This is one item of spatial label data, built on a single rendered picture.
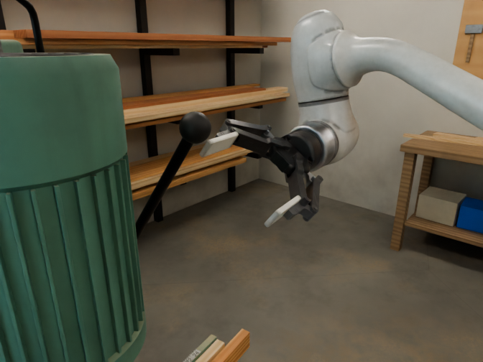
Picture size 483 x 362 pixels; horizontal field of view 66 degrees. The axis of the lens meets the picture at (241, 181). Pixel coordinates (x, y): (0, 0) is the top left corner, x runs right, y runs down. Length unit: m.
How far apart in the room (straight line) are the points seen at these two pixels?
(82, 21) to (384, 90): 2.48
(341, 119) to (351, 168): 3.10
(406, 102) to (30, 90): 3.37
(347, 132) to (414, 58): 0.18
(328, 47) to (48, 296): 0.58
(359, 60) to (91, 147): 0.51
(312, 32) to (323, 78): 0.09
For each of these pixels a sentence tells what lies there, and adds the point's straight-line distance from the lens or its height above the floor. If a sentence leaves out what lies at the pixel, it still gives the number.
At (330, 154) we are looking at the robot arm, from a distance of 0.69.
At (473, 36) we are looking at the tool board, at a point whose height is 1.58.
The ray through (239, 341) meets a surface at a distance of 0.83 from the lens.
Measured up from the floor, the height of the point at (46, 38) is 1.55.
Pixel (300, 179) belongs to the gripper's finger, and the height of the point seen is 1.32.
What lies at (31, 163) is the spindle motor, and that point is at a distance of 0.31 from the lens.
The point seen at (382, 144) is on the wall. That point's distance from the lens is 3.67.
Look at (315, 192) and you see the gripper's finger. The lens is 0.59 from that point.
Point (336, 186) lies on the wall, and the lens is 3.97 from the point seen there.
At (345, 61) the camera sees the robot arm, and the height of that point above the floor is 1.49.
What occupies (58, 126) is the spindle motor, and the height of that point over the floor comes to 1.46.
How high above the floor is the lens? 1.51
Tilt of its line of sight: 20 degrees down
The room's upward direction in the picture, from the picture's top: straight up
